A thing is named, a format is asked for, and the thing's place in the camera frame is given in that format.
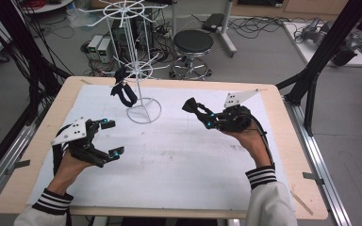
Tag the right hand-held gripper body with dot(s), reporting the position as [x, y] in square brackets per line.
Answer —
[234, 121]

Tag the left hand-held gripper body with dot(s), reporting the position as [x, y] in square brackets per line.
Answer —
[72, 132]

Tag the person's right hand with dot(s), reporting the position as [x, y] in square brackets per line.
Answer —
[253, 147]

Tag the person's left hand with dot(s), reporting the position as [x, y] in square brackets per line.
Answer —
[66, 174]

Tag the white foam mat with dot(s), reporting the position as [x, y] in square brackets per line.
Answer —
[176, 157]

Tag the metal table clip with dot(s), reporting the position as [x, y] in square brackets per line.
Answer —
[19, 164]
[312, 178]

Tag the grey bench power supply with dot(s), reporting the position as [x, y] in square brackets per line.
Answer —
[94, 44]
[105, 50]

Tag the black round stool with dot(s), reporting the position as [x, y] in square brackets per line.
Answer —
[193, 40]

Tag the white stand leg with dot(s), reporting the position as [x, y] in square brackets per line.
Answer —
[227, 40]

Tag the black box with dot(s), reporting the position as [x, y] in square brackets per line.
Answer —
[213, 22]

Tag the black computer tower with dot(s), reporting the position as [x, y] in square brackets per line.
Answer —
[147, 34]

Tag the white floor board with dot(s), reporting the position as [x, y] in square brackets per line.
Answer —
[311, 53]

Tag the wooden stick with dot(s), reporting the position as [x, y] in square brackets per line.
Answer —
[301, 203]

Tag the grey device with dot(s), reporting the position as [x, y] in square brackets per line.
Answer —
[317, 34]

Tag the white round table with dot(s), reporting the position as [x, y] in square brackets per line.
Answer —
[50, 7]

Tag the aluminium rail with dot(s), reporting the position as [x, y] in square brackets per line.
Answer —
[320, 163]
[9, 160]

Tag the black metal frame post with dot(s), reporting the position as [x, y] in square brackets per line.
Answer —
[326, 47]
[19, 47]

